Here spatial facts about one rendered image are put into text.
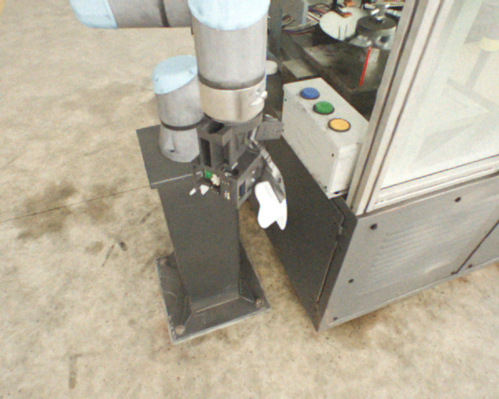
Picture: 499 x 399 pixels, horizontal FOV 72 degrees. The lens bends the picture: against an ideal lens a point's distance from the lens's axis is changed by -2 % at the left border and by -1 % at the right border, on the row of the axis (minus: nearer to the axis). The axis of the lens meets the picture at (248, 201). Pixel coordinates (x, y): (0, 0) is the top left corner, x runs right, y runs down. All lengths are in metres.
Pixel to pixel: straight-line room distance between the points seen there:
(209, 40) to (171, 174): 0.57
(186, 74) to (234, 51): 0.47
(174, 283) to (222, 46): 1.29
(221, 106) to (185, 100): 0.45
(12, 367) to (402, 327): 1.49
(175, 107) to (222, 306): 0.89
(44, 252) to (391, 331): 1.56
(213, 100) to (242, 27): 0.08
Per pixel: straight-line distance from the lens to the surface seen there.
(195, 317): 1.47
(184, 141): 0.90
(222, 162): 0.44
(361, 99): 1.08
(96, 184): 2.10
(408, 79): 0.63
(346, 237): 0.91
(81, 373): 1.52
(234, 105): 0.38
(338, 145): 0.74
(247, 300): 1.49
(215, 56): 0.36
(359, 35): 1.12
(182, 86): 0.82
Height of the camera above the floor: 1.33
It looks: 47 degrees down
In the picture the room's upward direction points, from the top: straight up
